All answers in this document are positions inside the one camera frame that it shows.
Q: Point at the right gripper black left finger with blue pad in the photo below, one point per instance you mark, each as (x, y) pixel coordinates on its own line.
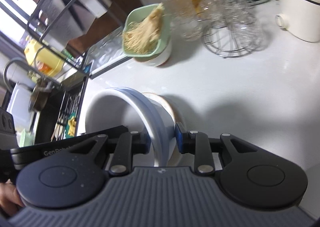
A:
(128, 145)

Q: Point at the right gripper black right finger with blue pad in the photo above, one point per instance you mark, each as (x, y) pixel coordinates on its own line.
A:
(196, 143)

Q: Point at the white bowl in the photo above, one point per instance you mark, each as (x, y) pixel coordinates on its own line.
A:
(163, 103)
(158, 59)

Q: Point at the pale blue bowl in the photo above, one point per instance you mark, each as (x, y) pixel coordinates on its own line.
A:
(158, 117)
(112, 108)

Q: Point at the steel kitchen faucet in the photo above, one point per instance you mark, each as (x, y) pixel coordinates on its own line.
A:
(16, 71)

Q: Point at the person's left hand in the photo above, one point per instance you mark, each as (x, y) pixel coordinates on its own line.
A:
(10, 199)

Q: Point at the white container by sink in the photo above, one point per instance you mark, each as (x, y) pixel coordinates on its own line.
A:
(18, 107)

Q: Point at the dark metal pot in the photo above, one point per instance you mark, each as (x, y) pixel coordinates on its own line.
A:
(40, 95)

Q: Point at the white bowl under strainer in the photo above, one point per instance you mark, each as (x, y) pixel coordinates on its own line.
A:
(158, 59)

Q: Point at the white drip tray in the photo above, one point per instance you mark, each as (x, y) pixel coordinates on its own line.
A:
(105, 54)

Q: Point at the yellow oil bottle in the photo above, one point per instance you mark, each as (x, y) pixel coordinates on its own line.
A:
(41, 58)

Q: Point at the enoki mushrooms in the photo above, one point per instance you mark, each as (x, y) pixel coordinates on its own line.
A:
(145, 31)

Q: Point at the green strainer basket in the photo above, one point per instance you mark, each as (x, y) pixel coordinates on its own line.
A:
(160, 39)

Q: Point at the black knife rack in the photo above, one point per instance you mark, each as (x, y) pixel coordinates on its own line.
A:
(33, 22)

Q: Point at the steel cleaver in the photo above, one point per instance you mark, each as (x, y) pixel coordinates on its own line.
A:
(61, 25)

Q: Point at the red-lid glass jar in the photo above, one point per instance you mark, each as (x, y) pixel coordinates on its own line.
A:
(184, 18)

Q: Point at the brown wooden cutting board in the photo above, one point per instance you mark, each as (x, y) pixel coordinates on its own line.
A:
(102, 26)

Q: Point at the white electric cooker pot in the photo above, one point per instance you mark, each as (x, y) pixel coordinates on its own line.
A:
(300, 18)

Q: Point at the wire glass holder rack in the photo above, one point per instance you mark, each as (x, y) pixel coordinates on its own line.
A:
(232, 29)

